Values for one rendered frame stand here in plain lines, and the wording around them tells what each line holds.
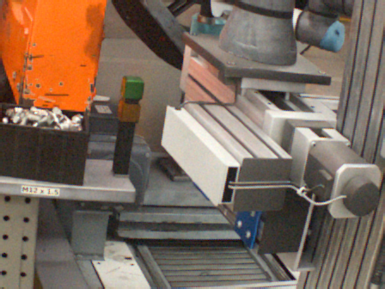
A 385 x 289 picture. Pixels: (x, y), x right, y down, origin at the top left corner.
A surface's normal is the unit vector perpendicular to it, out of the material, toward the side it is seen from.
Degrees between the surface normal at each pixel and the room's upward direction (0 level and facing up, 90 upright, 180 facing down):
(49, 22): 90
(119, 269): 0
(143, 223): 90
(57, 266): 0
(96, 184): 0
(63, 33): 90
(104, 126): 90
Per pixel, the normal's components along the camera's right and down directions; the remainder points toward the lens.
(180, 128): -0.94, -0.04
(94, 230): 0.24, 0.33
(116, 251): 0.15, -0.94
